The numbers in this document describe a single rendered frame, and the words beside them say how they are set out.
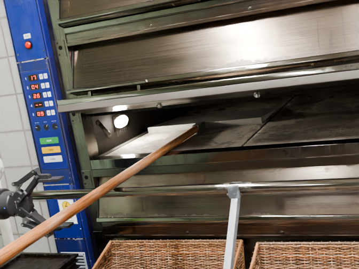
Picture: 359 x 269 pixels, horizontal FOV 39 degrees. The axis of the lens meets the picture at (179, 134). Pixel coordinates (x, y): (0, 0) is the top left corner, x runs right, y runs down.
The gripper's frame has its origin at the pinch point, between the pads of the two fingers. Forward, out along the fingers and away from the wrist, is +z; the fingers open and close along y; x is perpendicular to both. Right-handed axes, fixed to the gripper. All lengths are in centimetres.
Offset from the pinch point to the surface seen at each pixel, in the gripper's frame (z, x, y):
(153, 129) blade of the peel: -19, -101, 0
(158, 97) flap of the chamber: 15.1, -40.5, -21.4
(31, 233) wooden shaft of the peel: 7.1, 22.6, -0.4
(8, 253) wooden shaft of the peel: 7.7, 31.6, 0.5
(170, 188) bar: 24.7, -18.0, 2.8
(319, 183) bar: 67, -18, 3
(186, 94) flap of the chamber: 25, -41, -21
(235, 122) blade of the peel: 21, -101, 0
